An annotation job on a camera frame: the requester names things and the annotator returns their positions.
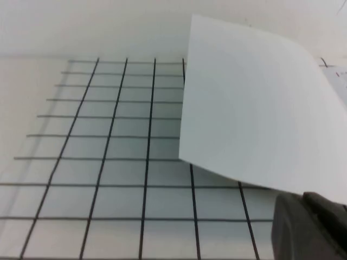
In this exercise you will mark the white printed book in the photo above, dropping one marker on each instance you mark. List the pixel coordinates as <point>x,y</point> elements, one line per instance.
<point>257,108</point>

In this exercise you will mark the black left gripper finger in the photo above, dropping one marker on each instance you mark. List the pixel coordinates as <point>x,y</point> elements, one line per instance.
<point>306,233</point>

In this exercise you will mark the white black-grid checkered tablecloth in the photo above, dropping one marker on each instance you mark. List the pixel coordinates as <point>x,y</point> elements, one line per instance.
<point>122,189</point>

